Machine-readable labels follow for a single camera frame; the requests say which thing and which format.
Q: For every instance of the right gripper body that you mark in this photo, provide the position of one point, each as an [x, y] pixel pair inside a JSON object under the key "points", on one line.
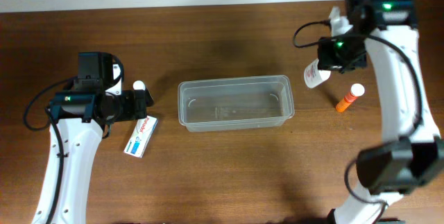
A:
{"points": [[328, 55]]}

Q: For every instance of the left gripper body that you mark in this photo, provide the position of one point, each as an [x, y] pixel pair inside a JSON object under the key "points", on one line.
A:
{"points": [[139, 103]]}

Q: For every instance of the black bottle white cap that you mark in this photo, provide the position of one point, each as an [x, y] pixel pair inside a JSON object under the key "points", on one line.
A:
{"points": [[142, 94]]}

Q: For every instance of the orange tube white cap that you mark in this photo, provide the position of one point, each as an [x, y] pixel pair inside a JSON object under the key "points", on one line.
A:
{"points": [[355, 92]]}

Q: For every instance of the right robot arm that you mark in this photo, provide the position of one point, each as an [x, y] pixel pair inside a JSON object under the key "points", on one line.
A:
{"points": [[385, 32]]}

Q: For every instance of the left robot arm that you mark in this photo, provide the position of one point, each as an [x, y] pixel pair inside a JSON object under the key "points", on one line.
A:
{"points": [[79, 118]]}

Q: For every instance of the clear plastic container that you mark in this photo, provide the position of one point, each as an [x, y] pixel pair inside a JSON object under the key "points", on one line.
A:
{"points": [[235, 103]]}

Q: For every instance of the white Panadol box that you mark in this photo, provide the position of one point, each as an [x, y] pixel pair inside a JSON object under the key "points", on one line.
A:
{"points": [[140, 137]]}

